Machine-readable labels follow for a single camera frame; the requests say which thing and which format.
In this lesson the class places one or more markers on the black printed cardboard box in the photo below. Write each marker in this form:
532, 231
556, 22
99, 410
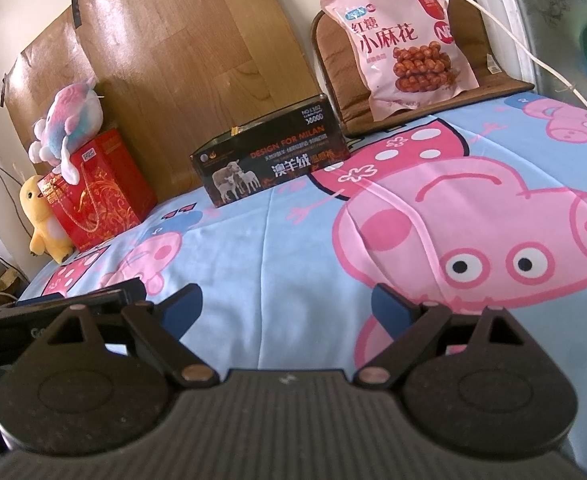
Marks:
273, 160

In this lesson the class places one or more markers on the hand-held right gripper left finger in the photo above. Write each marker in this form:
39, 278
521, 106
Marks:
183, 310

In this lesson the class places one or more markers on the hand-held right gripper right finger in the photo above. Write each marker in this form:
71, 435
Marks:
393, 310

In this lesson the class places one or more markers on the brown seat cushion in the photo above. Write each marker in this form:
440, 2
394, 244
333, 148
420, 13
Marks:
493, 60

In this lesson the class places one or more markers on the printed cartoon bedsheet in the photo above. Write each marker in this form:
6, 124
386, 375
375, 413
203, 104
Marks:
283, 270

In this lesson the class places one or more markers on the yellow plush duck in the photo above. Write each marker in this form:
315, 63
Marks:
40, 225

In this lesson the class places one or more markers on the brown cardboard box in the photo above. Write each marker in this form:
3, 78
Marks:
5, 280

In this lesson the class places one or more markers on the wood-grain board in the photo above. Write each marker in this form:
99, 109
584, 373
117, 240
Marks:
183, 60

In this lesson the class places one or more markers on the black tape strip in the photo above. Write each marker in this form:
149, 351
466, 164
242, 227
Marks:
76, 5

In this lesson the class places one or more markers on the pastel plush toy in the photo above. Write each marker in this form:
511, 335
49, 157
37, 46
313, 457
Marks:
70, 120

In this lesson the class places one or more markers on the white window frame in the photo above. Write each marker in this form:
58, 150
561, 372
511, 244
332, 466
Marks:
501, 10

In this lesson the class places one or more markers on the red gift bag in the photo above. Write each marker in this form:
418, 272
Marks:
103, 190

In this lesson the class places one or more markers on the pink snack bag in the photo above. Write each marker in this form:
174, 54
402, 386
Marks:
403, 45

